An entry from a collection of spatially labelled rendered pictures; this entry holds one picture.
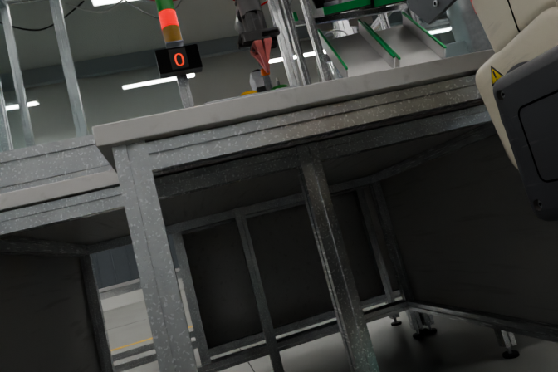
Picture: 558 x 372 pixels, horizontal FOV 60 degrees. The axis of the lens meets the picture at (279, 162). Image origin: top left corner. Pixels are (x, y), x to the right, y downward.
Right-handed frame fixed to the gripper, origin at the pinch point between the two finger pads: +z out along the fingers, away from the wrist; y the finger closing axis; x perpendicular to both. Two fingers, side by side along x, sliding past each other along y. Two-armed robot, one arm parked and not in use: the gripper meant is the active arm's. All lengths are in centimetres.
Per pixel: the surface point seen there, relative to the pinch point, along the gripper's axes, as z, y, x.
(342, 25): -63, -78, -115
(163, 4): -32.3, 19.5, -18.5
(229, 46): -466, -193, -983
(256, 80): -0.5, 1.4, -7.7
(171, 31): -23.6, 19.1, -18.8
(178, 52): -17.1, 18.7, -18.8
